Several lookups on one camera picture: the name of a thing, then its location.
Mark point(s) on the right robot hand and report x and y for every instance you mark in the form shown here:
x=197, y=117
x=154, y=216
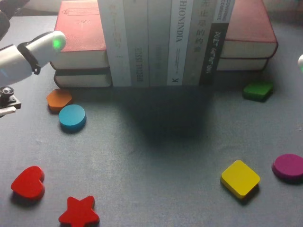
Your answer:
x=301, y=62

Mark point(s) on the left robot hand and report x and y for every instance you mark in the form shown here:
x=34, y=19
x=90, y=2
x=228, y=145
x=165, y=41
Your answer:
x=45, y=47

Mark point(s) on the thick red hardcover book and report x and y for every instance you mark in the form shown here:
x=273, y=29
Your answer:
x=251, y=21
x=78, y=30

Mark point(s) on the thick book with dark cover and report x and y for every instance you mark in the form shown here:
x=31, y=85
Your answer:
x=82, y=81
x=241, y=64

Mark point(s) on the green block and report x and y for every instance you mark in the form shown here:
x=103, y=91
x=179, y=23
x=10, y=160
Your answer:
x=257, y=91

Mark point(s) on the orange hexagon block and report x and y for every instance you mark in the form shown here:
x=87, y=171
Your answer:
x=59, y=98

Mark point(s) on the white book with faint lettering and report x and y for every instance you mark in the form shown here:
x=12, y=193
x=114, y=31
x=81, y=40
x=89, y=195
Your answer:
x=113, y=35

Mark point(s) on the blue round block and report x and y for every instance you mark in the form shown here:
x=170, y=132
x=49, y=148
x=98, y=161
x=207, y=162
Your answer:
x=72, y=117

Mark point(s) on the SPECIAL ISSUE book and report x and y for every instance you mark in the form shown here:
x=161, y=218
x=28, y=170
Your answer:
x=138, y=47

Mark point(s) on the purple round block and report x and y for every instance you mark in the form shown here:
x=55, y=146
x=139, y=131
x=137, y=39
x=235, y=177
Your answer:
x=288, y=166

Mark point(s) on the grey book with Chinese lettering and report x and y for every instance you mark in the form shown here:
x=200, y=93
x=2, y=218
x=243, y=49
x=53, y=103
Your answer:
x=198, y=35

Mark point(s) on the book with III emblem cover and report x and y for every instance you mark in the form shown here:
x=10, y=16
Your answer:
x=158, y=47

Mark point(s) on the yellow square block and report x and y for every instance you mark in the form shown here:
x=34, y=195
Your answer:
x=240, y=177

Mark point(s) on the red heart block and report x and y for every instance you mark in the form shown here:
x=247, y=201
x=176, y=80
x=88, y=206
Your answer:
x=28, y=183

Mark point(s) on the grey table cloth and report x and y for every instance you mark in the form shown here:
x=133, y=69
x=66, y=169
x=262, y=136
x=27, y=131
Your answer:
x=151, y=165

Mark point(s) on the red star block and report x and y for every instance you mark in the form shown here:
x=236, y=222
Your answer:
x=79, y=212

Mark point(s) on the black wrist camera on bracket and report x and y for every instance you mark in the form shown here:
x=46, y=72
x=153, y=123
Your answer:
x=7, y=94

